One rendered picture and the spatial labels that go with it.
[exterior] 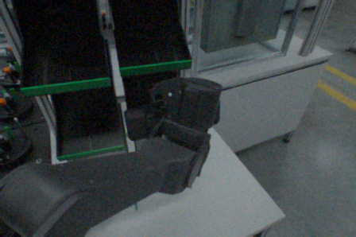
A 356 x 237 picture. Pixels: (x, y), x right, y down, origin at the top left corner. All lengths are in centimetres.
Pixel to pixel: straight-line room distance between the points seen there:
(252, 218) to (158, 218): 29
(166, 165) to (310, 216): 176
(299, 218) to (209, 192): 118
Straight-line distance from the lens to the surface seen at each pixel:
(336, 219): 206
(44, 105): 57
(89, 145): 53
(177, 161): 27
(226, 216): 80
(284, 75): 167
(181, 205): 80
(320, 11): 171
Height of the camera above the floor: 157
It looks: 41 degrees down
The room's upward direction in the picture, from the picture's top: straight up
